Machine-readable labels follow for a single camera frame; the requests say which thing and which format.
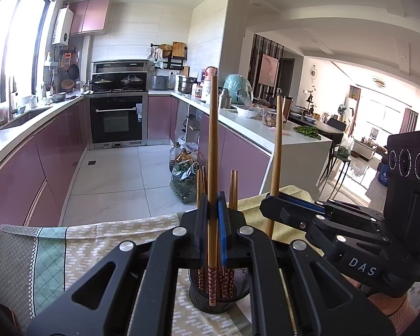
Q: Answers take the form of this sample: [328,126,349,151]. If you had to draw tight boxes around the pink kitchen base cabinets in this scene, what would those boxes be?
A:
[148,94,272,197]
[0,96,90,249]

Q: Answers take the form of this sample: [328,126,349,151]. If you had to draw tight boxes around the dark dining chair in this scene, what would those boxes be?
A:
[327,117,347,134]

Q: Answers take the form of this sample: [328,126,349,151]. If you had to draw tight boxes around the glass jar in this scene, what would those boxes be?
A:
[262,107,279,127]

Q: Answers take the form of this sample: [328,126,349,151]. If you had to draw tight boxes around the person's right hand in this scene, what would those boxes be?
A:
[367,283,420,327]

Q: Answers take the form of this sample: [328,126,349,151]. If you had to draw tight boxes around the black pot with glass lid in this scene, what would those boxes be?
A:
[92,76,114,91]
[121,73,143,90]

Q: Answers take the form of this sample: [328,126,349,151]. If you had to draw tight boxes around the wall utensil holder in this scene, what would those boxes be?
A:
[44,51,81,78]

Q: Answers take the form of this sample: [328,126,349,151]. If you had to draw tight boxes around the steel kitchen faucet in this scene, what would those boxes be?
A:
[8,77,16,120]

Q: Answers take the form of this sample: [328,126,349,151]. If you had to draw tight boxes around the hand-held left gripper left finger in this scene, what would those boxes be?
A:
[26,192,218,336]

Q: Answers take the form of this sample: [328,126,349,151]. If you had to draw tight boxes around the grey box appliance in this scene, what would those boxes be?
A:
[151,75,169,91]

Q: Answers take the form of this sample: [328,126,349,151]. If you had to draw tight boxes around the black wall rack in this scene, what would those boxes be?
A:
[150,41,189,71]

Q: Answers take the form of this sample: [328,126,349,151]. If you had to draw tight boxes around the patchwork printed tablecloth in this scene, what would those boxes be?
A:
[0,187,337,336]

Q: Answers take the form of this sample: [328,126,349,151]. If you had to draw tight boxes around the pink kettle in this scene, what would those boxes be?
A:
[201,66,218,85]

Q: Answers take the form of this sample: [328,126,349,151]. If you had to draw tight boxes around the dark dining table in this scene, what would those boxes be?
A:
[289,112,345,144]

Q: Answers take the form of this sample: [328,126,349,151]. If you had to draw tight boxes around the green vegetables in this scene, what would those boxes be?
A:
[293,125,323,141]

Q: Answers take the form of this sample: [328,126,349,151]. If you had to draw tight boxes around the steel stockpot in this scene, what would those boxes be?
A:
[177,75,197,95]

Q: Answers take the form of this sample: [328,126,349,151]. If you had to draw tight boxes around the black built-in oven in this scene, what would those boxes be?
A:
[88,93,149,149]

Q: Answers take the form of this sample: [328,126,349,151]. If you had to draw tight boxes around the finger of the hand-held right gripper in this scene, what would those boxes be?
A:
[276,192,386,224]
[259,195,392,253]

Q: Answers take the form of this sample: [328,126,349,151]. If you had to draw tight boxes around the kitchen sink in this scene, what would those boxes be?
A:
[0,107,51,130]

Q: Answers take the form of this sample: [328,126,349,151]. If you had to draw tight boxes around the striped wall panel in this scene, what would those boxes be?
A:
[252,33,284,99]

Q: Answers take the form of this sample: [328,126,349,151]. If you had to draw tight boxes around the white water heater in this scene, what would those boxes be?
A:
[52,6,74,46]

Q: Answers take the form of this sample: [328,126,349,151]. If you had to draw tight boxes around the pink wall picture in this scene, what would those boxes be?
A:
[258,54,279,86]

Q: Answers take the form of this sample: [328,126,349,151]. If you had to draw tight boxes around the pink wall cabinet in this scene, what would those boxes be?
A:
[69,0,111,36]

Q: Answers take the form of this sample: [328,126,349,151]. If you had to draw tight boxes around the stainless range hood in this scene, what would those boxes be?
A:
[92,60,150,76]

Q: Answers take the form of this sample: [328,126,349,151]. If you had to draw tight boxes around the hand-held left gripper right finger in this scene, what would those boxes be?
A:
[217,192,396,336]

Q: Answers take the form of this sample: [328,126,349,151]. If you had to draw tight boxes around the plastic bag of greens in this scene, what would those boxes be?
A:
[170,161,201,204]

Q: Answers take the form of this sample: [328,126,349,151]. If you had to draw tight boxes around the mint appliance under plastic bag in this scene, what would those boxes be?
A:
[223,73,254,107]

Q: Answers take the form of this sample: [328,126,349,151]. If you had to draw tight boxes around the kitchen window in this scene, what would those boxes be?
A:
[0,0,57,113]

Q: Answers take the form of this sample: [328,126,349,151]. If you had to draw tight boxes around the glass oil jug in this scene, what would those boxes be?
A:
[169,142,193,174]

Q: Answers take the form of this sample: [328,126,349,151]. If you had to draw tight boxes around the black mesh cup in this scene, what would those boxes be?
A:
[188,266,250,314]

